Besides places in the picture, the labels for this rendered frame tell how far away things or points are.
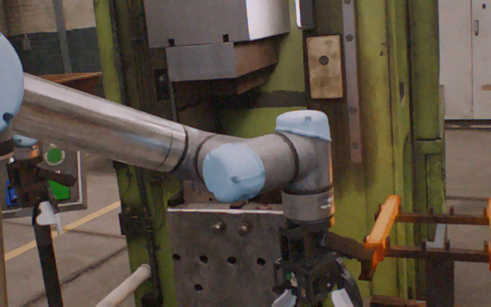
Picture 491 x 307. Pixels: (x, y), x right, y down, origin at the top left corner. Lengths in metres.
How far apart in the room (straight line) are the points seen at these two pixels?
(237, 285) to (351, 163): 0.47
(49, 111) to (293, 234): 0.37
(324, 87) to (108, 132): 0.98
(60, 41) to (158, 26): 8.91
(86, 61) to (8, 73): 9.67
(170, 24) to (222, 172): 0.96
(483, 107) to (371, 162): 5.20
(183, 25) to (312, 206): 0.92
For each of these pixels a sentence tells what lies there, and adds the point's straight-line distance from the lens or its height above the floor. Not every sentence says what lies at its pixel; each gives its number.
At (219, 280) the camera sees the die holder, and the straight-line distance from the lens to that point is 1.75.
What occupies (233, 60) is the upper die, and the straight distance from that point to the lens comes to 1.61.
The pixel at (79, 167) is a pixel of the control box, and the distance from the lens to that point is 1.78.
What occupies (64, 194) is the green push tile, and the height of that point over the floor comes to 0.99.
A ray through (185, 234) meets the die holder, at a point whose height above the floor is 0.84.
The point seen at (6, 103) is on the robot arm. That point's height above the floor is 1.38.
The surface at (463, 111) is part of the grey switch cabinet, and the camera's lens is 6.92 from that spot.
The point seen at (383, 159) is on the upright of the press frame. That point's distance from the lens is 1.72.
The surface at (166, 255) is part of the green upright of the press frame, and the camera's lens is 2.03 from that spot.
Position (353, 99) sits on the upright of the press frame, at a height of 1.18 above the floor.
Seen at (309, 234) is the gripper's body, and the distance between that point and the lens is 0.87.
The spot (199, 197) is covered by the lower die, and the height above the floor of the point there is 0.93.
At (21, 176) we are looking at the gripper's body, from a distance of 1.58.
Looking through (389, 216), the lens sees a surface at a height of 0.95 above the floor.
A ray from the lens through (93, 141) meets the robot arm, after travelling 0.78.
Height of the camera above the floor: 1.43
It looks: 13 degrees down
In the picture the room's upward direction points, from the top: 6 degrees counter-clockwise
